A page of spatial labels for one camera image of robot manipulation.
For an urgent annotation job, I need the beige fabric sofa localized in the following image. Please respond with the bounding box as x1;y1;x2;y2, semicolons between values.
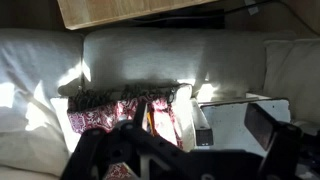
0;27;320;180

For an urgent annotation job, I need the red white patterned cloth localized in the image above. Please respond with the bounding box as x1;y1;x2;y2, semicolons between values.
66;83;185;180

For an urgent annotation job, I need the light wooden table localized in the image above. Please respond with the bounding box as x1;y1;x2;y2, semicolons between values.
56;0;218;31

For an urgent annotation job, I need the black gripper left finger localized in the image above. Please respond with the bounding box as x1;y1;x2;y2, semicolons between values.
132;99;148;132

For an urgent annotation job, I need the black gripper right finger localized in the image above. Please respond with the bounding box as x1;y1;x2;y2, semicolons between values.
243;102;282;152

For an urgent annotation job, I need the beige loose cushion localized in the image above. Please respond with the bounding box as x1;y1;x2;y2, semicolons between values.
262;37;320;125

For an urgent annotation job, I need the white wooden chair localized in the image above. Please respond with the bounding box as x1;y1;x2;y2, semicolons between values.
189;93;292;158

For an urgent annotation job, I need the black cable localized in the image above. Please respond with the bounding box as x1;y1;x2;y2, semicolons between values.
223;0;320;37

